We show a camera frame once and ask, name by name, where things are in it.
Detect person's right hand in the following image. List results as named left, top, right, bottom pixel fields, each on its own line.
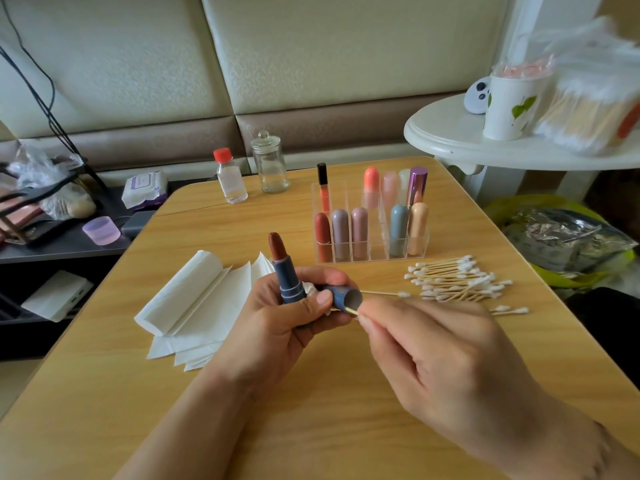
left=357, top=295, right=611, bottom=480

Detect person's left hand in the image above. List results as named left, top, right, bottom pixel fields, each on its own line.
left=205, top=265, right=356, bottom=396

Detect red lipstick navy tube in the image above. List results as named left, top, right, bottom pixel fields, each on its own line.
left=267, top=231, right=307, bottom=306

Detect stack of white tissues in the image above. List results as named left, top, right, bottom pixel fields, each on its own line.
left=135, top=249, right=276, bottom=372

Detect navy lipstick cap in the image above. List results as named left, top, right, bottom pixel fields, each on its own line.
left=318, top=285, right=364, bottom=316

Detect pile of cotton swabs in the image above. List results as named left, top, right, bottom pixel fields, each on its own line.
left=404, top=255, right=531, bottom=318

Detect white tissue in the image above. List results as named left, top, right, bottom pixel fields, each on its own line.
left=135, top=249, right=226, bottom=338

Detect red lipstick mauve tube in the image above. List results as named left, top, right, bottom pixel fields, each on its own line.
left=332, top=209, right=351, bottom=263

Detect red lipstick dusty pink tube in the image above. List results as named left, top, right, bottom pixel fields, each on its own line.
left=351, top=205, right=369, bottom=261

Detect clear acrylic lipstick organizer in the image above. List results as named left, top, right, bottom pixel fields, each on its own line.
left=317, top=163, right=431, bottom=261

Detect person's right forearm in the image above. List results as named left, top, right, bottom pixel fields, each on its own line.
left=590, top=425, right=640, bottom=480

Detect person's left forearm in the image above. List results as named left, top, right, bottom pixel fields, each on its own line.
left=115, top=369, right=261, bottom=480

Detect clear bottle red cap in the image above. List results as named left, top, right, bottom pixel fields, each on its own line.
left=213, top=147, right=249, bottom=205

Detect glass jar with lid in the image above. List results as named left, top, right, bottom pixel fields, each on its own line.
left=250, top=129, right=291, bottom=194

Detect yellow-green bin with bag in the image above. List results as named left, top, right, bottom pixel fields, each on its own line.
left=485, top=195, right=638, bottom=291

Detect wet wipes pack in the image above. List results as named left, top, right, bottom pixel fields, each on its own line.
left=122, top=171, right=169, bottom=211

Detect small purple plastic cup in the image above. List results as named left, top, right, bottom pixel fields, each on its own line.
left=82, top=215, right=122, bottom=246

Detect white power bank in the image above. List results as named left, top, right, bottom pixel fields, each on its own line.
left=20, top=269, right=94, bottom=323

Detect black low shelf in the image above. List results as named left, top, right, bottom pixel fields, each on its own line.
left=0, top=179, right=216, bottom=361

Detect white round side table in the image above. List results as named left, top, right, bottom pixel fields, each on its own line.
left=404, top=93, right=640, bottom=173

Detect white mug green leaf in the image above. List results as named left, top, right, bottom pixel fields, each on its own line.
left=484, top=63, right=554, bottom=142

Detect crumpled clear plastic bag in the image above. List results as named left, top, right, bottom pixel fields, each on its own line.
left=10, top=139, right=98, bottom=221

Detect white panda figure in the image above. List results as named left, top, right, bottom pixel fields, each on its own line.
left=464, top=77, right=493, bottom=116

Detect beige padded backrest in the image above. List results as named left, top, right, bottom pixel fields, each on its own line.
left=0, top=0, right=516, bottom=171

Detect black cables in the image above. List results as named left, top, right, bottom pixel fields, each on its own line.
left=0, top=0, right=91, bottom=171

